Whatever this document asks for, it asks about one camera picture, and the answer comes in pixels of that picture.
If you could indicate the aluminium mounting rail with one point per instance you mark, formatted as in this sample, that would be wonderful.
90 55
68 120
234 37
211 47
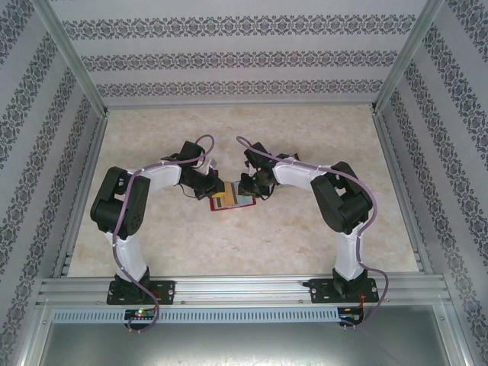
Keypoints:
240 291

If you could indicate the aluminium frame post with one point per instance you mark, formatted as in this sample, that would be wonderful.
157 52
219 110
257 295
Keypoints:
74 57
406 57

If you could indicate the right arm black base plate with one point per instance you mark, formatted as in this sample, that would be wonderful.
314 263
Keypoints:
318 291

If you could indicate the gold card with black stripe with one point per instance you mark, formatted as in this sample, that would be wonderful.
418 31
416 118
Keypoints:
226 202

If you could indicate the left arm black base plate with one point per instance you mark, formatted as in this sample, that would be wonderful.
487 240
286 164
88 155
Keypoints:
165 291

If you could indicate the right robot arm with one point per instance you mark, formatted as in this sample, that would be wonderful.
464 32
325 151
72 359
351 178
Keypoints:
343 202

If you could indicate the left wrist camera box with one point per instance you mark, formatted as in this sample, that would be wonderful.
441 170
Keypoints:
210 167

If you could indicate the red card holder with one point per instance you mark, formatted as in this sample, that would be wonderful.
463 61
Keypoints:
246 198

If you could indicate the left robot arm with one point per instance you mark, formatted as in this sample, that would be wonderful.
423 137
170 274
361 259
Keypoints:
114 206

